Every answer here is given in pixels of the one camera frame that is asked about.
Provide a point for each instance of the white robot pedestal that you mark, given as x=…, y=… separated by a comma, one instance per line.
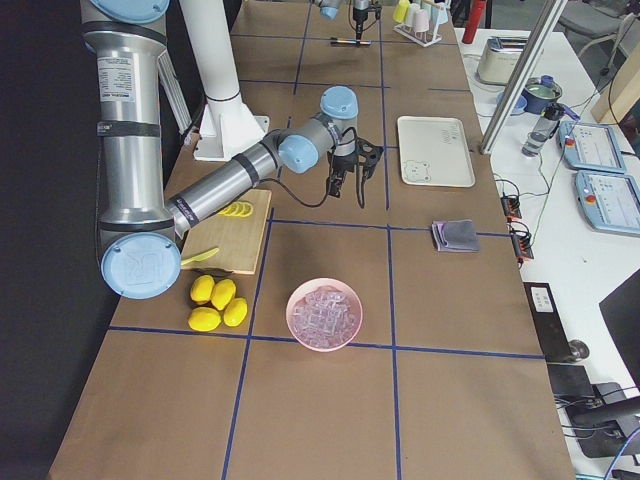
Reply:
x=228, y=126

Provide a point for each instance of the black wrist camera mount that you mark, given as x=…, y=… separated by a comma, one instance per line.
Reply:
x=368, y=157

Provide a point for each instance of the dark blue pot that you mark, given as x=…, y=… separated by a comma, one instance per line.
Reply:
x=539, y=92

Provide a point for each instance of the yellow lemon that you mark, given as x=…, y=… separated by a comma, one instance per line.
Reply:
x=235, y=312
x=204, y=319
x=201, y=289
x=223, y=293

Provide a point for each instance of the lemon slices row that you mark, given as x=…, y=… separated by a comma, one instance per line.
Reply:
x=237, y=209

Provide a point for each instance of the wooden cutting board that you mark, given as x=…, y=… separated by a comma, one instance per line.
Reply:
x=238, y=239

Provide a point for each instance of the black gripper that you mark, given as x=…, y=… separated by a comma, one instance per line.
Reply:
x=343, y=163
x=359, y=12

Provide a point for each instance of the red bottle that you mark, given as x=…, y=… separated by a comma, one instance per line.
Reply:
x=477, y=8

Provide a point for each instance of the white cup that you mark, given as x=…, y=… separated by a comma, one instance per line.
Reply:
x=410, y=13

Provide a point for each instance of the black usb hub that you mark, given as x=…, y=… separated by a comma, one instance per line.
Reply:
x=521, y=241
x=511, y=207

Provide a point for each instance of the clear water bottle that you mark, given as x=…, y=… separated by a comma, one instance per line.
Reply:
x=544, y=129

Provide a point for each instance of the blue teach pendant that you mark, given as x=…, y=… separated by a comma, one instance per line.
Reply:
x=610, y=202
x=589, y=146

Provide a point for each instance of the blue bowl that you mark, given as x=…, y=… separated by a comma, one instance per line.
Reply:
x=519, y=107

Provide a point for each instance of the cream toaster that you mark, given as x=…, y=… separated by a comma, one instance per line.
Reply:
x=499, y=58

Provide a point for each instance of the cream bear tray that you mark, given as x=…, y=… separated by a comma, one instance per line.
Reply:
x=433, y=151

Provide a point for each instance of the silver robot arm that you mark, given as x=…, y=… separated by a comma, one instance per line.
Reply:
x=330, y=8
x=138, y=255

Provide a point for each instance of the grey purple folded cloth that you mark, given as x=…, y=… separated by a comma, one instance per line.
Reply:
x=455, y=236

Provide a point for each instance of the pile of clear ice cubes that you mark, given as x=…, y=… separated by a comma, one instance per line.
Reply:
x=324, y=319

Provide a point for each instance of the yellow cup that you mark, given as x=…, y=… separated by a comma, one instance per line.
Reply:
x=400, y=11

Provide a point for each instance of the aluminium frame post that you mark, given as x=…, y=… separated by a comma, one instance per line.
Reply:
x=523, y=70

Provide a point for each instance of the white cup rack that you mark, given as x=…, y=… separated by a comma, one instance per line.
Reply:
x=439, y=15

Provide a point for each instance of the yellow plastic knife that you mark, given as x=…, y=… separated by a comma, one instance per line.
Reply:
x=200, y=257

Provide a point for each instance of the pink bowl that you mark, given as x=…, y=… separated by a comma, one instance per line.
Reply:
x=316, y=283

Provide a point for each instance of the pink cup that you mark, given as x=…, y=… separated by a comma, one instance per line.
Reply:
x=421, y=21

